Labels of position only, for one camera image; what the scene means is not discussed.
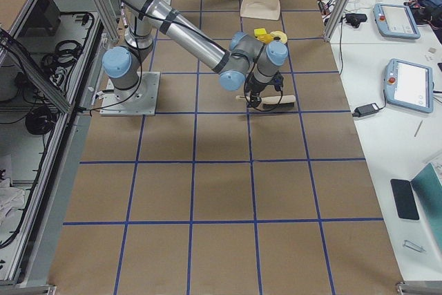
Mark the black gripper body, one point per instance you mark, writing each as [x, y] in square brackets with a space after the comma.
[257, 88]

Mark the beige plastic dustpan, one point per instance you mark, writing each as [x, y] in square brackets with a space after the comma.
[260, 9]

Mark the white crumpled cloth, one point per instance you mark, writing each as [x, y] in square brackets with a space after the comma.
[12, 199]

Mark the orange yellow toy fruit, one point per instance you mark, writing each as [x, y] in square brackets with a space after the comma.
[265, 38]

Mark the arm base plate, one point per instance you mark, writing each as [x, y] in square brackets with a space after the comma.
[141, 100]

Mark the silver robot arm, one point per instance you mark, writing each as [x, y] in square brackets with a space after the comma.
[248, 64]

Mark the teal notebook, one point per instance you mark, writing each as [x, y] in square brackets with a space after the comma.
[427, 185]

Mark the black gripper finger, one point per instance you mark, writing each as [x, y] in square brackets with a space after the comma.
[257, 103]
[251, 101]

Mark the beige hand brush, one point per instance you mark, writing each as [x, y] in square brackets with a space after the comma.
[272, 102]

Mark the far blue teach pendant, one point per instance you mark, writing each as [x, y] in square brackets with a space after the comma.
[395, 21]

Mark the black webcam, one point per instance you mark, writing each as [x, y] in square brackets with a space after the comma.
[355, 19]

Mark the pale melon slice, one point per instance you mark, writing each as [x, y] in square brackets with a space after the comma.
[279, 36]

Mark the blue teach pendant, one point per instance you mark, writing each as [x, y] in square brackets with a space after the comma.
[395, 21]
[409, 85]

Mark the black smartphone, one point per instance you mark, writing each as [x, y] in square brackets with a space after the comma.
[404, 199]

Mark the yellow sponge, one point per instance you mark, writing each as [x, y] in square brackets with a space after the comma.
[259, 32]

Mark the black power adapter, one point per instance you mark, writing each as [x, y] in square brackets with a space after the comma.
[366, 110]

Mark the near blue teach pendant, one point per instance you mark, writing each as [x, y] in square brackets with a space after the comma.
[409, 85]

